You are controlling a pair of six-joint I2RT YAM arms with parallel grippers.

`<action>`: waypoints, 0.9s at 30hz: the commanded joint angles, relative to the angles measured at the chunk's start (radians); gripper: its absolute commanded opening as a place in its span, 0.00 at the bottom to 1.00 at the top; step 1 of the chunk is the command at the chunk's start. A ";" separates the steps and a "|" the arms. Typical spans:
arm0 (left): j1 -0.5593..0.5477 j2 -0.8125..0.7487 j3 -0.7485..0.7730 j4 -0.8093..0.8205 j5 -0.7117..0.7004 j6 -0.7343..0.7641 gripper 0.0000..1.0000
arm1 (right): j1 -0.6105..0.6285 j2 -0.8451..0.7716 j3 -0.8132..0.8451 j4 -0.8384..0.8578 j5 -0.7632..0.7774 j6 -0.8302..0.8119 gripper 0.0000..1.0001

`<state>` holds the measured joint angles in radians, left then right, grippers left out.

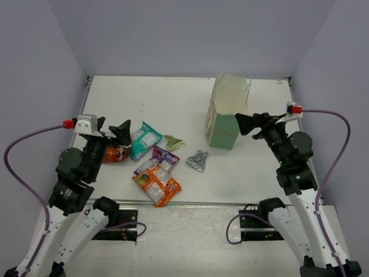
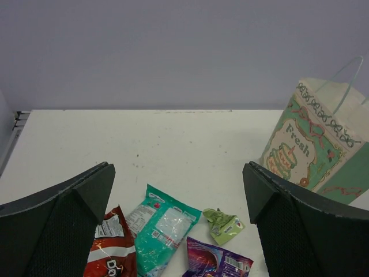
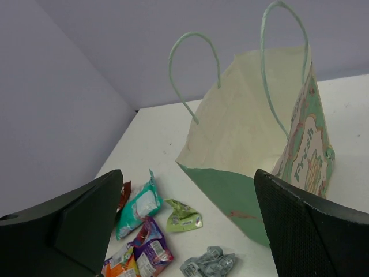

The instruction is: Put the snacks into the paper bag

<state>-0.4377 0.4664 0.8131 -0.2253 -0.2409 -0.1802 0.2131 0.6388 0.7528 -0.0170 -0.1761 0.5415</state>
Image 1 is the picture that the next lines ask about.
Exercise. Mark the green paper bag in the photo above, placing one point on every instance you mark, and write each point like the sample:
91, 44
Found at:
229, 97

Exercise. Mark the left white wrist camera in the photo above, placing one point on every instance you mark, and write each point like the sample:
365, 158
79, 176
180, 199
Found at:
86, 124

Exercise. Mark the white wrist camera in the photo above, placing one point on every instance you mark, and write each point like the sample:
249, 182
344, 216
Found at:
293, 112
86, 124

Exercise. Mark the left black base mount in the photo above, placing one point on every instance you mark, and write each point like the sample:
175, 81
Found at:
124, 233

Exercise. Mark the small green wrapper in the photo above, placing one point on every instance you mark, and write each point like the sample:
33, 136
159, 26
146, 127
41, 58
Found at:
173, 143

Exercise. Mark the teal snack packet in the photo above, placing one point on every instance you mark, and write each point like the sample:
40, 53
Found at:
142, 140

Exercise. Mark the silver foil wrapper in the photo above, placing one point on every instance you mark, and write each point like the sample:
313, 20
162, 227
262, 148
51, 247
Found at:
198, 161

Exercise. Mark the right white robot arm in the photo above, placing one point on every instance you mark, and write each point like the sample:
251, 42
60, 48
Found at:
315, 245

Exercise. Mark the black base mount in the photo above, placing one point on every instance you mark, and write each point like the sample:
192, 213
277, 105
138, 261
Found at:
252, 229
124, 233

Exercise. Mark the purple snack packet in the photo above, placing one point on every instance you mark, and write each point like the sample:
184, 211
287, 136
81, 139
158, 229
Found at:
164, 158

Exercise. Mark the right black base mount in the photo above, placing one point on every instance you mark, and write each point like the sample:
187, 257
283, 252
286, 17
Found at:
252, 229

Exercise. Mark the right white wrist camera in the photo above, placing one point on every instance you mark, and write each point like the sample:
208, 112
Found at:
293, 112

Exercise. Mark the red chips bag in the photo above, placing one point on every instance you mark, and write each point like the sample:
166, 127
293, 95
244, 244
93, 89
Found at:
117, 153

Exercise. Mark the orange snack packet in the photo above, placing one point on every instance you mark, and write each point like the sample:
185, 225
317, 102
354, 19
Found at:
158, 184

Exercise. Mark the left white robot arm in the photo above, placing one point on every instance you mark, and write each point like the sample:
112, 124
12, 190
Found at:
77, 168

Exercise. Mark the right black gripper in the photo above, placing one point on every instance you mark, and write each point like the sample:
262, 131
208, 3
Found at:
247, 123

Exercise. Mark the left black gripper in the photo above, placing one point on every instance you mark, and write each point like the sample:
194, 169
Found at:
105, 135

